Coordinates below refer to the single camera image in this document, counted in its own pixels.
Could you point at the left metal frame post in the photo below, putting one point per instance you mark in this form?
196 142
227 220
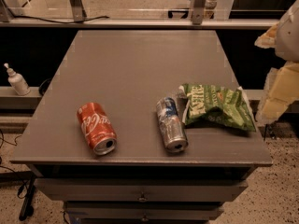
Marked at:
78 11

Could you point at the red coca-cola can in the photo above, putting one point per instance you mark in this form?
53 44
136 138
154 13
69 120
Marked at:
97 128

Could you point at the metal frame post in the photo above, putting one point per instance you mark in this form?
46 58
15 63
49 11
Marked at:
198 7
78 11

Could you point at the white pump bottle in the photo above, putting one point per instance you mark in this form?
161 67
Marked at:
17 81

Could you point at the lower grey drawer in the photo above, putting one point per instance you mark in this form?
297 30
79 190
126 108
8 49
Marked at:
144 211

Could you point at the grey drawer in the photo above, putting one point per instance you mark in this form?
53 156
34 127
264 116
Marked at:
144 211
118 190

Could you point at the green jalapeno chip bag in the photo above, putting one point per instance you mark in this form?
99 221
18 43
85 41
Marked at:
216 104

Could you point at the right metal frame post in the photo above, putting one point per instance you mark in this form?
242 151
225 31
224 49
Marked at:
198 7

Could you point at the silver blue energy drink can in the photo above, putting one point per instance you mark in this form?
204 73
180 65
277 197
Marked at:
170 126

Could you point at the upper grey drawer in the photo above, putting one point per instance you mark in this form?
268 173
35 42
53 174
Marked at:
118 190

